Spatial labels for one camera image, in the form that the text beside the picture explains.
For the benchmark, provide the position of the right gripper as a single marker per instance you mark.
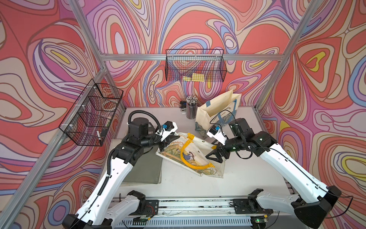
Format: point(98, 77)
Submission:
point(219, 148)

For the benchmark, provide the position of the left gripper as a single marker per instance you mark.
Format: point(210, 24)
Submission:
point(165, 141)

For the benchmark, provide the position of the white yellow-handled bag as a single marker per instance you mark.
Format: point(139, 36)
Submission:
point(189, 152)

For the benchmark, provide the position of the olive green canvas bag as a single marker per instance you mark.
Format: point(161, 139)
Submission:
point(147, 170)

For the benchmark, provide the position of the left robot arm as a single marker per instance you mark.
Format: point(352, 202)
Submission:
point(144, 133)

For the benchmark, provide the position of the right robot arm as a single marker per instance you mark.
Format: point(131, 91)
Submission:
point(313, 201)

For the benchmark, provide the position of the black cup of sticks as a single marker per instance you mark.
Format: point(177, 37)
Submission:
point(191, 106)

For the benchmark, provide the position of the yellow sticky notes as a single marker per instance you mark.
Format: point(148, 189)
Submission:
point(194, 77)

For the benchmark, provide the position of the cream blue-handled tote bag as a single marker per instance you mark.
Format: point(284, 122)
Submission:
point(219, 110)

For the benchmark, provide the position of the black wire basket back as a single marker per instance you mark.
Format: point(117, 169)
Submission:
point(184, 62)

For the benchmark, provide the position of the black wire basket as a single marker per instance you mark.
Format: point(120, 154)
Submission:
point(95, 109)
point(184, 62)

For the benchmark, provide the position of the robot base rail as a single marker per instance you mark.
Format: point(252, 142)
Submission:
point(219, 212)

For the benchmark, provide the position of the black wire basket left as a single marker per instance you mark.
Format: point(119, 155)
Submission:
point(95, 109)

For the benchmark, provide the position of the aluminium frame post right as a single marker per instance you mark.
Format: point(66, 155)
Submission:
point(304, 22)

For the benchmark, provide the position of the aluminium frame post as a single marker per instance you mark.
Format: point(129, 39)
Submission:
point(103, 73)
point(304, 22)

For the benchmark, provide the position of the aluminium frame post left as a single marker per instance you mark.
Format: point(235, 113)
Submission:
point(103, 73)

